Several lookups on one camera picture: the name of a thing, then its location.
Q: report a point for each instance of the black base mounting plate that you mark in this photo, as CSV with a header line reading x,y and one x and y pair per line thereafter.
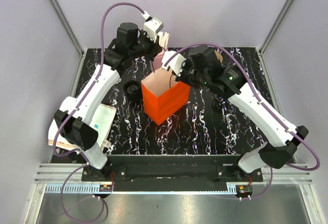
x,y
206,170

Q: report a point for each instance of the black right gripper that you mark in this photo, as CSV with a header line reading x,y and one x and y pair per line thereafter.
x,y
184,65

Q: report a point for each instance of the orange paper bag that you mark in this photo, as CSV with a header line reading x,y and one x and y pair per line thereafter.
x,y
162,95

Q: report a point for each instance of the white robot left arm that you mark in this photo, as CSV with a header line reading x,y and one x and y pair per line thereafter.
x,y
74,116

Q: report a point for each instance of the black coffee cup lid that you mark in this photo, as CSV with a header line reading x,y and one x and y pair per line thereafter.
x,y
132,90

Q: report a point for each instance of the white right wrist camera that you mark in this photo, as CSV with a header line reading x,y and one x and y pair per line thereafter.
x,y
175,64

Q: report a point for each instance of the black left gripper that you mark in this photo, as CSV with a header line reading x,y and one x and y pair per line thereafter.
x,y
155,48

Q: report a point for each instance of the white napkin stack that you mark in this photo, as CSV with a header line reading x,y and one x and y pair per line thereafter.
x,y
102,121

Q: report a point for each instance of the brown cardboard cup carrier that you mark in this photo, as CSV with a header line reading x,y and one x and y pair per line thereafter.
x,y
218,56

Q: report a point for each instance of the pink straw holder cup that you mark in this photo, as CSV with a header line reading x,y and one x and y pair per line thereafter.
x,y
158,59

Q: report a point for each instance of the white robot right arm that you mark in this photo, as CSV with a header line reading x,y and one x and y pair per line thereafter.
x,y
203,68

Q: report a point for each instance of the grey slotted cable duct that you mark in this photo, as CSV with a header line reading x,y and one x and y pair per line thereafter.
x,y
222,188

